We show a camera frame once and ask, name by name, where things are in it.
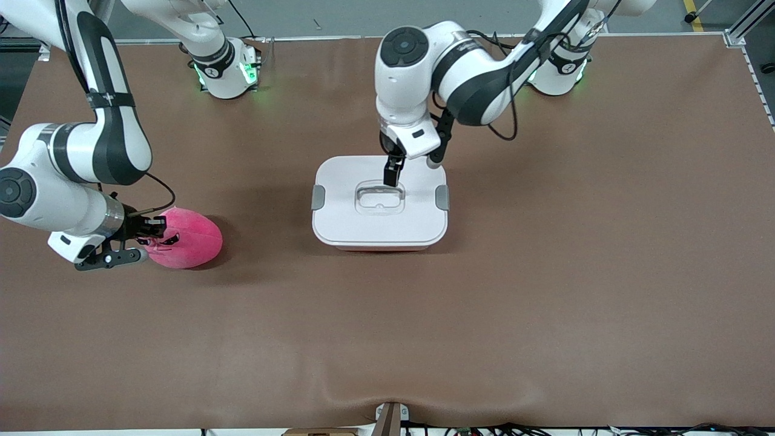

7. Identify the black left base cable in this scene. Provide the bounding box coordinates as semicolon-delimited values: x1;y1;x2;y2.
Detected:
465;29;515;48

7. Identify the pink plush toy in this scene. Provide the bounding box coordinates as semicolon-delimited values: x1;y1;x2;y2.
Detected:
140;207;223;270

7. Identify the black base cable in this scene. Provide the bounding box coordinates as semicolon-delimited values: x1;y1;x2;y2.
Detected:
465;29;515;48
227;0;259;41

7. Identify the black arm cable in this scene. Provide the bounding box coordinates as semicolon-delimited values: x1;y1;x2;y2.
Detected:
486;0;624;142
124;171;177;214

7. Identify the bare aluminium frame profile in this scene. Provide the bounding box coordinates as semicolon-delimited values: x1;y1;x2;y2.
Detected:
724;0;775;49

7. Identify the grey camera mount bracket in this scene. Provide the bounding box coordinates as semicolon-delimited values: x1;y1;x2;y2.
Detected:
374;402;410;436

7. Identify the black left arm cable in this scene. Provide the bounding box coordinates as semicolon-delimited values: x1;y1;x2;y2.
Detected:
486;0;624;142

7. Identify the pink plastic box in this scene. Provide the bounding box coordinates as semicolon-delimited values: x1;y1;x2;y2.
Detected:
332;242;432;253

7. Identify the aluminium frame with dark panel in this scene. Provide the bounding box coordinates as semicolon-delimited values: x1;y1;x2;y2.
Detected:
0;12;61;62

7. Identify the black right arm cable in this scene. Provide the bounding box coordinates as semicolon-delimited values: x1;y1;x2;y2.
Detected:
124;171;177;214

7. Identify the black right base cable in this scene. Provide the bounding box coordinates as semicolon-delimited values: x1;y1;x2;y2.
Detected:
227;0;259;41

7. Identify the brown table mat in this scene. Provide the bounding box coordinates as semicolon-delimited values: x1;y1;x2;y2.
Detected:
0;35;775;432

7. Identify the white box lid with handle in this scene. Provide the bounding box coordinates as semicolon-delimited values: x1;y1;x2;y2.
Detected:
311;156;450;246

